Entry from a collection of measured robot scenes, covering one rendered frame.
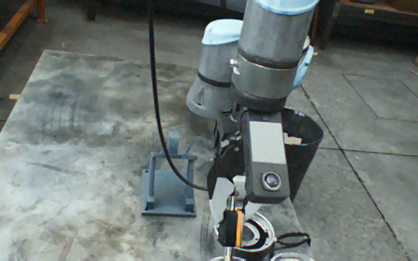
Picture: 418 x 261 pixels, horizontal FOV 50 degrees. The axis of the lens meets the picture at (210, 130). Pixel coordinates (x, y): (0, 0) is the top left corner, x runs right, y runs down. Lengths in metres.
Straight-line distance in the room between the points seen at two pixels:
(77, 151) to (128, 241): 0.27
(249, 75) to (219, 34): 0.57
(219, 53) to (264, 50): 0.59
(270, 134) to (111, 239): 0.36
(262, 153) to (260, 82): 0.08
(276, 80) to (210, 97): 0.62
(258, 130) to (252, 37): 0.11
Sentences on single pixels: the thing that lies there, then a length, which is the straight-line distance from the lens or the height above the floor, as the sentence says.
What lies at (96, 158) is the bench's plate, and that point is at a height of 0.80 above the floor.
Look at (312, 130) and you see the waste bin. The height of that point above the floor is 0.39.
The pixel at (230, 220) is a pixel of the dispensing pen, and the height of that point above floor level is 0.94.
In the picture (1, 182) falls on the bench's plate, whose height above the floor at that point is 0.80.
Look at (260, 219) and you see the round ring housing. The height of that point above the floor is 0.83.
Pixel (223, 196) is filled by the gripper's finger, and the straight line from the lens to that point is 0.61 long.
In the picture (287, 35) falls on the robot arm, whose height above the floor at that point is 1.21.
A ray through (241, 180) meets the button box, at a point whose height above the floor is 0.85.
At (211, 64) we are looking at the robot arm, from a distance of 1.11.
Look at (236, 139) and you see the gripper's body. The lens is 0.56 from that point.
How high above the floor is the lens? 1.36
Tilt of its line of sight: 31 degrees down
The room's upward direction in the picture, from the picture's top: 11 degrees clockwise
